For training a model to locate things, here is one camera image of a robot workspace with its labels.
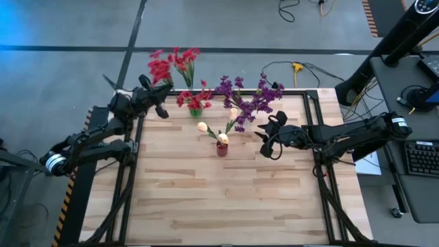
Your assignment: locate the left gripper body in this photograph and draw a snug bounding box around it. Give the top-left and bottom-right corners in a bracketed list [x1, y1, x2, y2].
[108, 73, 162, 120]

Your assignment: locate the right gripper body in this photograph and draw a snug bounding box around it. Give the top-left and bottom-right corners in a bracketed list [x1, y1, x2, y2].
[259, 110, 309, 161]

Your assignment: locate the red ribbed glass vase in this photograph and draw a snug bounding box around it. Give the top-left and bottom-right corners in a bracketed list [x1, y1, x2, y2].
[215, 140, 229, 158]

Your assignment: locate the yellow power plug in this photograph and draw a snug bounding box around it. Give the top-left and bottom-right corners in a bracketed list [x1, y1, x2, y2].
[291, 62, 305, 89]

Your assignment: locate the white paper sheet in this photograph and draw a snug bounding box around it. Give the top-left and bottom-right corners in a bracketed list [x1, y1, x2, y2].
[355, 150, 382, 176]

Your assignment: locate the grey side desk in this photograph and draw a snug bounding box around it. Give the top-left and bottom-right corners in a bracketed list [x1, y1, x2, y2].
[369, 54, 439, 224]

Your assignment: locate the black hazard-striped floor mat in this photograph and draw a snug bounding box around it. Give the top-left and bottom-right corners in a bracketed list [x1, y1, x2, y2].
[361, 0, 409, 38]
[51, 106, 110, 247]

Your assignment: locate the black tower fan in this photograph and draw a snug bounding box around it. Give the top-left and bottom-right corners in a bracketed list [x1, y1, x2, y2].
[334, 0, 439, 107]

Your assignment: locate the grey metal stand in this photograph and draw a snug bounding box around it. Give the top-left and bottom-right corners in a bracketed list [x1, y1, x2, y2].
[0, 139, 49, 241]

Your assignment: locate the black keyboard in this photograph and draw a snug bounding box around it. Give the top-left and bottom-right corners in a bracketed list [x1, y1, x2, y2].
[404, 141, 439, 178]

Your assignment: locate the black aluminium table frame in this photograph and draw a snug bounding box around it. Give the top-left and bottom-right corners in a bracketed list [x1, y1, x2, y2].
[82, 82, 375, 247]

